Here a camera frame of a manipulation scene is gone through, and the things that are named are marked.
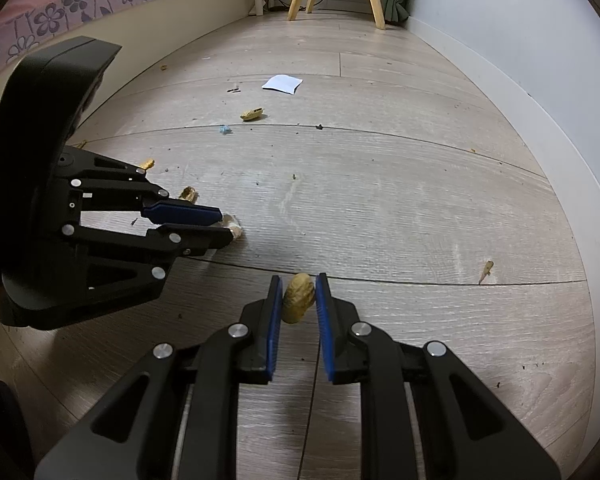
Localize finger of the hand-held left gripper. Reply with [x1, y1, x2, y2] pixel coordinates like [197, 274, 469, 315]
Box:
[62, 224, 233, 311]
[55, 146, 222, 227]

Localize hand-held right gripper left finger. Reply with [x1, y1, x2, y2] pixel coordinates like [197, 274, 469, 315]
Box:
[34, 274, 284, 480]

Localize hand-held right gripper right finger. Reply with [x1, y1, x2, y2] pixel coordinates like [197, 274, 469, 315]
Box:
[315, 272, 563, 480]

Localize pale peanut shell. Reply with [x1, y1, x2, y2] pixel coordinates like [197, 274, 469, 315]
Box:
[221, 213, 244, 241]

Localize whole peanut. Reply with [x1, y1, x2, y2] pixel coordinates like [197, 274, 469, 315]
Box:
[282, 272, 316, 325]

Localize bed with floral sheet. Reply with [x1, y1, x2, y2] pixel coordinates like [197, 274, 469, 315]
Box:
[0, 0, 255, 88]

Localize white paper sheet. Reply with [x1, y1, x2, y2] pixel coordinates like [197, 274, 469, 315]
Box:
[261, 74, 304, 95]

